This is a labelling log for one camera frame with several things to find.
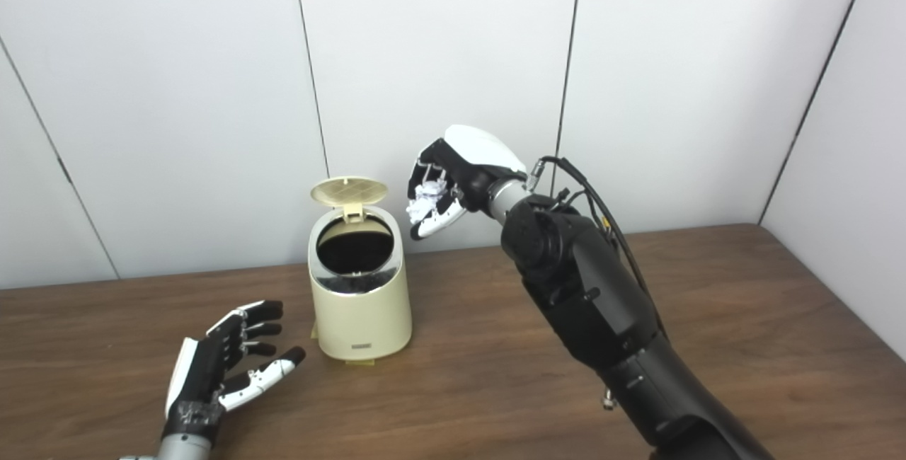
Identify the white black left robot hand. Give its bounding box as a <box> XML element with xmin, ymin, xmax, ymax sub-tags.
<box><xmin>161</xmin><ymin>300</ymin><xmax>306</xmax><ymax>439</ymax></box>

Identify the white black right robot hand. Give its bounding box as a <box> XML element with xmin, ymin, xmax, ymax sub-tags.
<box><xmin>407</xmin><ymin>125</ymin><xmax>528</xmax><ymax>240</ymax></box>

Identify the white paper ball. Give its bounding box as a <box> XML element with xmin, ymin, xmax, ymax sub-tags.
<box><xmin>413</xmin><ymin>180</ymin><xmax>450</xmax><ymax>224</ymax></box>

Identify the round cream bin lid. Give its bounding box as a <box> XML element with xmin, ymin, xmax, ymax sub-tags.
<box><xmin>310</xmin><ymin>176</ymin><xmax>389</xmax><ymax>224</ymax></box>

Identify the cream-colored desktop bin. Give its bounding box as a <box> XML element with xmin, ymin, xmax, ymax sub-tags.
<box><xmin>307</xmin><ymin>205</ymin><xmax>413</xmax><ymax>360</ymax></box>

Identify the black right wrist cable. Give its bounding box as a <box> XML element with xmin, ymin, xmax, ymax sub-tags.
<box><xmin>527</xmin><ymin>156</ymin><xmax>670</xmax><ymax>340</ymax></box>

